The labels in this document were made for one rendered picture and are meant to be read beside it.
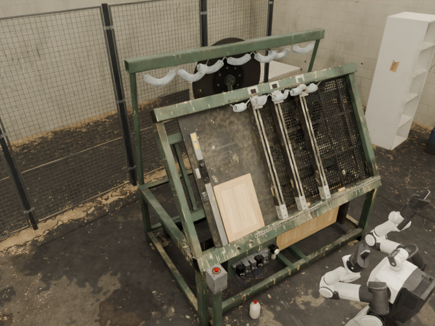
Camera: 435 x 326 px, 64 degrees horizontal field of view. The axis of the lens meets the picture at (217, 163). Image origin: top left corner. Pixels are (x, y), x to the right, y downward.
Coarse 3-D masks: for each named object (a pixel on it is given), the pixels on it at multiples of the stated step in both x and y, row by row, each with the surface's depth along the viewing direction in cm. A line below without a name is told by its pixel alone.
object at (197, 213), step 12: (180, 132) 282; (180, 156) 282; (348, 156) 363; (180, 168) 285; (312, 168) 341; (288, 180) 327; (192, 192) 286; (192, 204) 285; (192, 216) 283; (204, 216) 287
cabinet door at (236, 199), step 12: (240, 180) 298; (216, 192) 287; (228, 192) 292; (240, 192) 298; (252, 192) 303; (228, 204) 292; (240, 204) 297; (252, 204) 302; (228, 216) 291; (240, 216) 297; (252, 216) 302; (228, 228) 290; (240, 228) 296; (252, 228) 301; (228, 240) 291
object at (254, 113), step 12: (252, 96) 297; (264, 96) 287; (252, 108) 297; (252, 120) 306; (264, 132) 305; (264, 144) 304; (264, 156) 306; (276, 180) 308; (276, 192) 308; (276, 204) 312; (288, 216) 312
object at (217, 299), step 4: (212, 292) 273; (220, 292) 271; (212, 296) 276; (216, 296) 270; (220, 296) 273; (212, 300) 279; (216, 300) 273; (220, 300) 276; (212, 304) 282; (216, 304) 275; (220, 304) 278; (212, 308) 285; (216, 308) 278; (220, 308) 281; (212, 312) 288; (216, 312) 281; (220, 312) 284; (216, 316) 284; (220, 316) 287; (216, 320) 286; (220, 320) 290; (216, 324) 289; (220, 324) 292
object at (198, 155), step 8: (192, 144) 279; (200, 152) 280; (208, 184) 282; (208, 192) 282; (208, 200) 283; (216, 208) 284; (216, 216) 284; (216, 224) 284; (224, 232) 286; (224, 240) 286
